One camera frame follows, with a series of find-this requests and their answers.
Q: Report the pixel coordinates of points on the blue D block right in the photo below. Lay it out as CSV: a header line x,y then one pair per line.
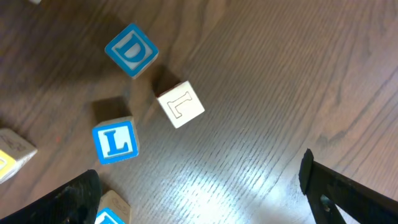
x,y
132,50

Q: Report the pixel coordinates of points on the green white block right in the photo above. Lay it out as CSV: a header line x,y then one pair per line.
x,y
181,104

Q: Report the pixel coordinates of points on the blue L block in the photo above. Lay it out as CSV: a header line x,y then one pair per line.
x,y
116,140

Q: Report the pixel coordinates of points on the yellow K block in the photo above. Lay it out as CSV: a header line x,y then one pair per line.
x,y
15,153

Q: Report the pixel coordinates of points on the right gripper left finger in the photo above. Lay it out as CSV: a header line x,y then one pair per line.
x,y
77,202

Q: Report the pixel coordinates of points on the blue P block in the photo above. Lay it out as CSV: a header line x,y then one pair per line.
x,y
113,209

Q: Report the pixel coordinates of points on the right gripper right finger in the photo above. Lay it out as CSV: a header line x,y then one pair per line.
x,y
327,191

